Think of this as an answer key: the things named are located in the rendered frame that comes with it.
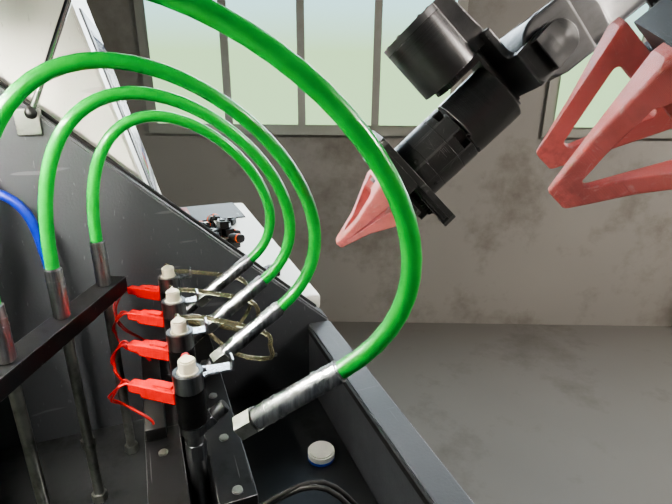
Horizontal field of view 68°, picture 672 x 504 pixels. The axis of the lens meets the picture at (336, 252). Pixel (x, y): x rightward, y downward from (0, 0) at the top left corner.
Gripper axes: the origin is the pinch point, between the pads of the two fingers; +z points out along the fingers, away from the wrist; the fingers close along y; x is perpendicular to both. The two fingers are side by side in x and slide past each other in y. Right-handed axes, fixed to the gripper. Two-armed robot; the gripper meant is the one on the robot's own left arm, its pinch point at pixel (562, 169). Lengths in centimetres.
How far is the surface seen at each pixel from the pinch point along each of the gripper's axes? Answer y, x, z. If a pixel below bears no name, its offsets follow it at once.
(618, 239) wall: -223, 157, 34
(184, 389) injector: -0.1, -3.6, 36.1
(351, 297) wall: -188, 78, 152
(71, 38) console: -32, -39, 37
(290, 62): -1.7, -14.6, 7.2
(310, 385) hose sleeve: 3.2, 1.1, 21.9
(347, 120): -1.5, -10.0, 7.2
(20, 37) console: -29, -43, 40
